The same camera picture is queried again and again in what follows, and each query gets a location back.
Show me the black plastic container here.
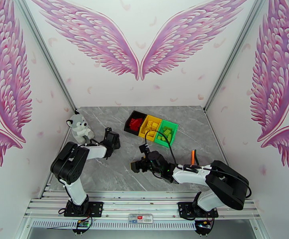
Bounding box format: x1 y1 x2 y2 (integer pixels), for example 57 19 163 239
123 110 148 136

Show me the green plastic container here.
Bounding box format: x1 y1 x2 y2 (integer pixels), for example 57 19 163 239
154 120 179 147

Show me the yellow plastic container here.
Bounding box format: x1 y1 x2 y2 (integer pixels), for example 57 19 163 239
138 115 163 142

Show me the grey husky plush toy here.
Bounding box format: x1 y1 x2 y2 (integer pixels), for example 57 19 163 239
66 114 95 144

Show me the white label sticker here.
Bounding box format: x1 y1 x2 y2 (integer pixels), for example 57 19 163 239
128 214 153 224

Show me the small circuit board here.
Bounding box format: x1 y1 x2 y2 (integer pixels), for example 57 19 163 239
195 219 214 234
71 219 92 234

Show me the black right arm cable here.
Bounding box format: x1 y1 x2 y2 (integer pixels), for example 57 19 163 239
144 130 179 169

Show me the aluminium mounting rail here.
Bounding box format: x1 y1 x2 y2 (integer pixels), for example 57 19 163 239
23 190 262 231

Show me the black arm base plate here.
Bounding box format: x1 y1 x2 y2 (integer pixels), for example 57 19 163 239
64 201 104 218
178 202 219 219

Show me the white slotted cable duct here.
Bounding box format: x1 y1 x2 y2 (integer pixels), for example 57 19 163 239
31 220 197 231

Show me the aluminium frame post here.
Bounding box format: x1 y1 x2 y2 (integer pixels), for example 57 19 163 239
12 0 77 112
203 0 269 112

